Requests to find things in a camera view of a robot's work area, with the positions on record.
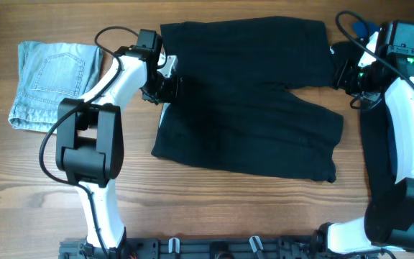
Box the black shorts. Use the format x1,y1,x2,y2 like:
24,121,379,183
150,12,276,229
152,17,344,183

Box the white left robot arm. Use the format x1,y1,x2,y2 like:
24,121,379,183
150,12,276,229
56,46,178,258

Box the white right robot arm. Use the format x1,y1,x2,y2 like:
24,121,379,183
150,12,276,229
310,54,414,258

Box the black garment in pile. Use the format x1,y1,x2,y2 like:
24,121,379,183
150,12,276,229
328,39,398,202

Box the blue garment in pile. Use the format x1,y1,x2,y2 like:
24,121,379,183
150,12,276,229
351,20,414,181

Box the folded light blue jeans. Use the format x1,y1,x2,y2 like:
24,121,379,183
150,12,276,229
8,41,103,132

